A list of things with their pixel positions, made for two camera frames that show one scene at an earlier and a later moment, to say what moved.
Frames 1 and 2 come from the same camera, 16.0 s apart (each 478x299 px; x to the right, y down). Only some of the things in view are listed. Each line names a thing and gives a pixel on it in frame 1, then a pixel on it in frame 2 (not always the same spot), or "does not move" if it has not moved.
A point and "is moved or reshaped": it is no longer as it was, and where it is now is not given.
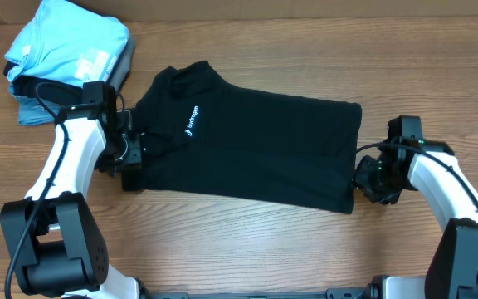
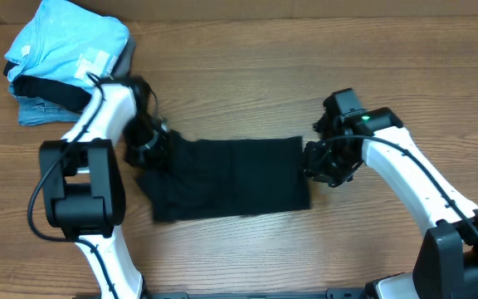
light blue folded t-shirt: (62, 44) does not move
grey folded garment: (123, 67) does not move
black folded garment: (29, 85) does not move
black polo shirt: (203, 134) is moved or reshaped
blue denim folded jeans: (31, 112) does not move
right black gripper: (363, 178) → (316, 162)
